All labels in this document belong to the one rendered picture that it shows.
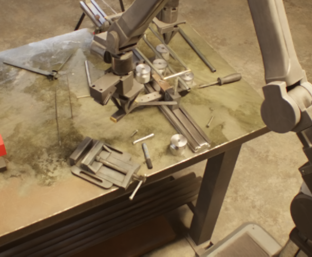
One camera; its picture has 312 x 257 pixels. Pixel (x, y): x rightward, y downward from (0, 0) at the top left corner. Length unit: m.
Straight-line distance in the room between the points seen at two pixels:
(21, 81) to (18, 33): 1.77
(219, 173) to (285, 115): 0.94
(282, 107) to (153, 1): 0.38
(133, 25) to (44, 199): 0.57
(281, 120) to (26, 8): 3.01
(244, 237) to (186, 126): 0.73
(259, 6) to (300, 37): 2.81
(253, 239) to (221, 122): 0.67
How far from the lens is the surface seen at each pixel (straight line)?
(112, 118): 1.29
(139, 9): 1.08
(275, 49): 0.89
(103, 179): 1.37
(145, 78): 1.59
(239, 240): 2.04
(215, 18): 3.66
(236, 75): 1.72
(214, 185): 1.85
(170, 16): 1.48
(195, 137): 1.47
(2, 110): 1.61
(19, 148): 1.48
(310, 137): 0.90
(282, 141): 2.82
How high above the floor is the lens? 2.00
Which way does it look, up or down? 47 degrees down
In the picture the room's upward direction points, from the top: 5 degrees clockwise
